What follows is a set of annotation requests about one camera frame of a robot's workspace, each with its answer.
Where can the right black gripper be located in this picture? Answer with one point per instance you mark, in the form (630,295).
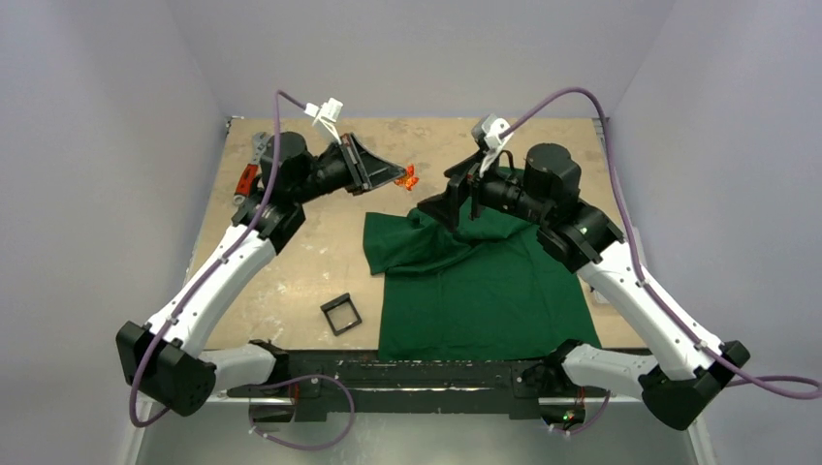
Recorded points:
(471,190)

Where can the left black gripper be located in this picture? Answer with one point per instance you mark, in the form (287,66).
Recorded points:
(364,170)

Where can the orange leaf brooch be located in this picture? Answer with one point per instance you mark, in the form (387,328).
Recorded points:
(408,180)

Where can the green t-shirt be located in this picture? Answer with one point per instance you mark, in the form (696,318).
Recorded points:
(486,291)

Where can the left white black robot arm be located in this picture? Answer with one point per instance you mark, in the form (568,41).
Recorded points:
(165,358)

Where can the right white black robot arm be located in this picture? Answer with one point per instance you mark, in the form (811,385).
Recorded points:
(687,366)

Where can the clear plastic parts box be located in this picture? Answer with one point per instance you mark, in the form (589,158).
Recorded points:
(597,297)

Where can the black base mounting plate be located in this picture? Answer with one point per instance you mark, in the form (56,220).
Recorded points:
(307,385)

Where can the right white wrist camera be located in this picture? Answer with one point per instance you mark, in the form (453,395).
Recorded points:
(488,133)

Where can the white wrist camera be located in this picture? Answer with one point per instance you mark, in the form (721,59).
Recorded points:
(488,133)
(324,118)

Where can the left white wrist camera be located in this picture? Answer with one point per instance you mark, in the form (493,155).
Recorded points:
(324,118)

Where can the aluminium rail frame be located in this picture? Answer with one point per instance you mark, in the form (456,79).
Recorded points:
(164,358)

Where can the red handled adjustable wrench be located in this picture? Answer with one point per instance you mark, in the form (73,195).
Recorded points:
(247,173)

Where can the black square frame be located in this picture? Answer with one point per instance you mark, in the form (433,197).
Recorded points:
(341,314)

